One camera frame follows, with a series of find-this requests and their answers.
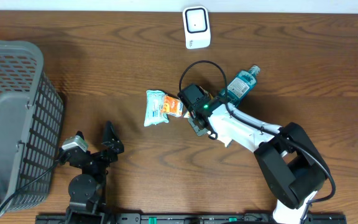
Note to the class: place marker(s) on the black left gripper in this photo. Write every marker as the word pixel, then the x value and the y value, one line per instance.
pixel 112 148

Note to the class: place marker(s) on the orange snack packet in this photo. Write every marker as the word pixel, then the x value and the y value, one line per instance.
pixel 172 106

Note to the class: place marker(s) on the green wet wipes pack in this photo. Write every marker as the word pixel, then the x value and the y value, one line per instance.
pixel 153 114

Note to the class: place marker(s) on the blue mouthwash bottle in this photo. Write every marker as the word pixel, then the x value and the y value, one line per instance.
pixel 242 84

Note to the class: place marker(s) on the yellow snack bag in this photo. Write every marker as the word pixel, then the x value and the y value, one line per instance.
pixel 187 113

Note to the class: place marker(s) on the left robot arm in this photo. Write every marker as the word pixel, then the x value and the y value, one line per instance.
pixel 87 191

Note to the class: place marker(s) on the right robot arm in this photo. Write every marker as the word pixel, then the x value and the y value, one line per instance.
pixel 293 168

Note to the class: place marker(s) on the white barcode scanner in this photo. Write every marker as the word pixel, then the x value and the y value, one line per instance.
pixel 197 28

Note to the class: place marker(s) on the grey plastic basket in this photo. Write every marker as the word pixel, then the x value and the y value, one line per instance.
pixel 31 118

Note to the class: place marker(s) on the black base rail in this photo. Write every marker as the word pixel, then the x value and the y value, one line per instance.
pixel 136 218

